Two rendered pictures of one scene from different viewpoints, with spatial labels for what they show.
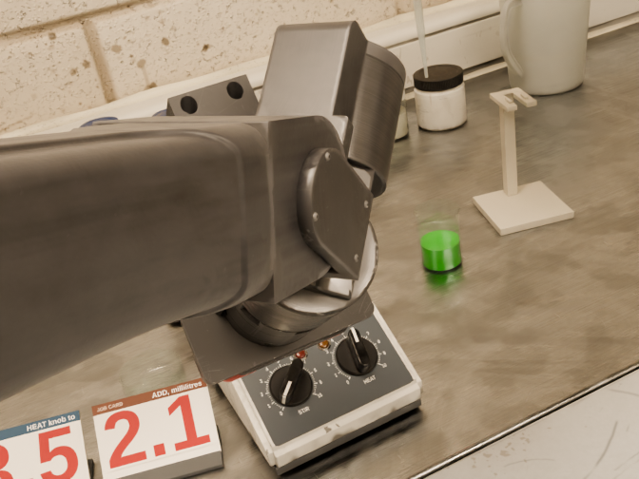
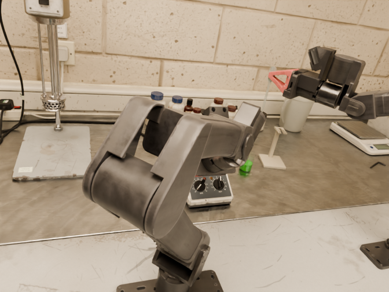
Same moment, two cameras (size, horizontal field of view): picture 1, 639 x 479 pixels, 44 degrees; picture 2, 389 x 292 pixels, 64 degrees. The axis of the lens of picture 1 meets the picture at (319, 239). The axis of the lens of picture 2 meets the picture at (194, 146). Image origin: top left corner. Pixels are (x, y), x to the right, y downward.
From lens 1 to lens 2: 0.27 m
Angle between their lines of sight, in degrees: 2
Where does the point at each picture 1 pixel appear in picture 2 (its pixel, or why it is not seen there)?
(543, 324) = (268, 194)
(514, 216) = (269, 163)
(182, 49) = (186, 78)
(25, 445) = not seen: hidden behind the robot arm
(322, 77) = (250, 116)
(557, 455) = (263, 226)
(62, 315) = (215, 148)
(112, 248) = (223, 140)
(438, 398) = (235, 203)
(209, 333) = not seen: hidden behind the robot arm
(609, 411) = (279, 221)
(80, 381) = not seen: hidden behind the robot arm
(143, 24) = (178, 67)
